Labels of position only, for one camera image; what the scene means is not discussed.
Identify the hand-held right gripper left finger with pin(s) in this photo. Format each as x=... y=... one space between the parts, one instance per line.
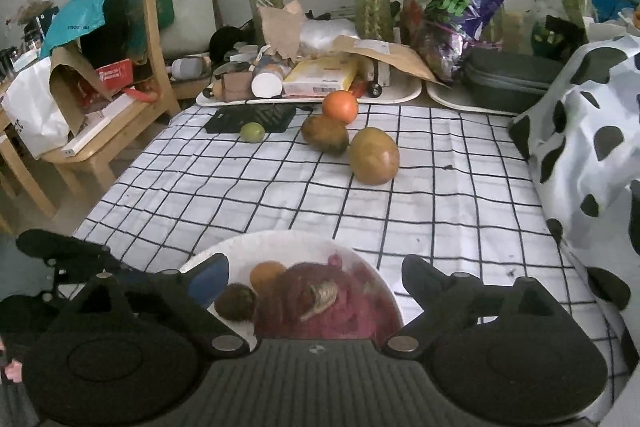
x=212 y=279

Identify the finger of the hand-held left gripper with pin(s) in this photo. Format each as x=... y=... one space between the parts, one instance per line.
x=60 y=247

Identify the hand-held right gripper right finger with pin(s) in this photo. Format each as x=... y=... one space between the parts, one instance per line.
x=420 y=279

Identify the dark passion fruit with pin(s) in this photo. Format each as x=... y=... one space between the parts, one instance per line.
x=236 y=302

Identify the small tangerine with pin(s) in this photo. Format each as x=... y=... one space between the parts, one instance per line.
x=267 y=274

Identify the white floral plate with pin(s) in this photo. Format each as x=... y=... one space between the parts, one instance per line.
x=300 y=247

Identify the checkered white cloth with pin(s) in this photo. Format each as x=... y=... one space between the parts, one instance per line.
x=225 y=197

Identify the wooden table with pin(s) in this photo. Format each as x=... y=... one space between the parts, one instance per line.
x=12 y=147

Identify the long white box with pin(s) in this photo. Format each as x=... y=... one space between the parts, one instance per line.
x=100 y=124

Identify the brown round fruit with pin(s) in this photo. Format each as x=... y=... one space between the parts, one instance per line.
x=374 y=155

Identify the white plastic bag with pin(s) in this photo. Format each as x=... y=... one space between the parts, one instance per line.
x=35 y=107

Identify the green lime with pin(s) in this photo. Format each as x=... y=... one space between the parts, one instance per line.
x=252 y=132

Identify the brown paper bag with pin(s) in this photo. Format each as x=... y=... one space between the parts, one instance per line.
x=70 y=82

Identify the red box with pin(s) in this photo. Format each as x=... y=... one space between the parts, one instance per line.
x=115 y=74

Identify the large orange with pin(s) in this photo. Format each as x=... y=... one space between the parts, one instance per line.
x=340 y=106

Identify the small cardboard box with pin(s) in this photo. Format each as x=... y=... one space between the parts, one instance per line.
x=235 y=87

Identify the white cylinder container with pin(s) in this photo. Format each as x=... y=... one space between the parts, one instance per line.
x=266 y=83

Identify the grey white cylinder device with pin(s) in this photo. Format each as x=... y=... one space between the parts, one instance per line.
x=185 y=68

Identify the white labelled box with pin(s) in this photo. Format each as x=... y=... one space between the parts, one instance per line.
x=320 y=79

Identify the black zip case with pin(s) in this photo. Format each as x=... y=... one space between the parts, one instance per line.
x=505 y=72

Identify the brown paper envelope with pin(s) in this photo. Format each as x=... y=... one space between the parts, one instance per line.
x=390 y=57

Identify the cow print blanket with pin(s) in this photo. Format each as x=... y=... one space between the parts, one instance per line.
x=590 y=132

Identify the wooden chair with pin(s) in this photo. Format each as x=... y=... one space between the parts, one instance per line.
x=150 y=32

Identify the teal plastic bag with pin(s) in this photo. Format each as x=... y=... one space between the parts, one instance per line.
x=82 y=12

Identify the black cloth lump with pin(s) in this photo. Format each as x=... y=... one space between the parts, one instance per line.
x=227 y=42

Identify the dark green bag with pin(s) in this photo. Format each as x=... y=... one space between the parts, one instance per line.
x=135 y=7

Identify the white framed board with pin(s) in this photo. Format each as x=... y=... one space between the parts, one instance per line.
x=192 y=22

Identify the torn brown paper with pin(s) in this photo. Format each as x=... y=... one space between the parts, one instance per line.
x=282 y=29

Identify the clear plastic bag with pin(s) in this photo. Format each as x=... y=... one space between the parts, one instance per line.
x=325 y=34

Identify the red snack bag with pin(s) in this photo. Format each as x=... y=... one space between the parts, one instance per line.
x=415 y=14

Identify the purple snack bag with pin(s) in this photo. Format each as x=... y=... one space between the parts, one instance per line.
x=460 y=17

